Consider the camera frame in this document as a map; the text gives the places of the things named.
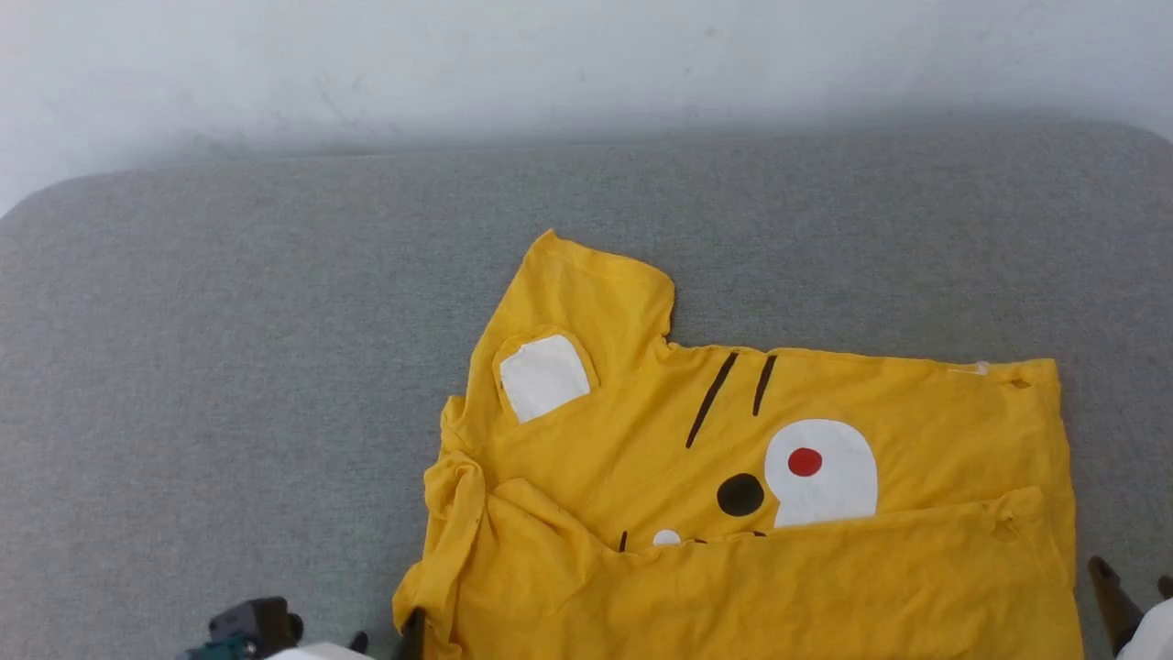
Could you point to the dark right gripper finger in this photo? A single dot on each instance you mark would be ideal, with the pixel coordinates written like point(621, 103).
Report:
point(1116, 610)
point(1167, 587)

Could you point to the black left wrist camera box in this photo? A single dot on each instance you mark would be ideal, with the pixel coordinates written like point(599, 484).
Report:
point(257, 623)

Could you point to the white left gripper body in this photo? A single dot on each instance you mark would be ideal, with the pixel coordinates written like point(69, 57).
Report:
point(316, 654)

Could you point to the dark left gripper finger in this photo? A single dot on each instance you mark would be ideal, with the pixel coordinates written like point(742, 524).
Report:
point(359, 642)
point(412, 642)

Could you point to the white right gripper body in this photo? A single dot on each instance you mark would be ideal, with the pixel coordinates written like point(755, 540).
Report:
point(1155, 642)

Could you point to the yellow tiger face t-shirt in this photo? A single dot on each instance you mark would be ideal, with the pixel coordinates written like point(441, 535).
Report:
point(733, 587)

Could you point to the grey fabric sofa cushion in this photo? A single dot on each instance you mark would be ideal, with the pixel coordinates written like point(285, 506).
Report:
point(229, 367)

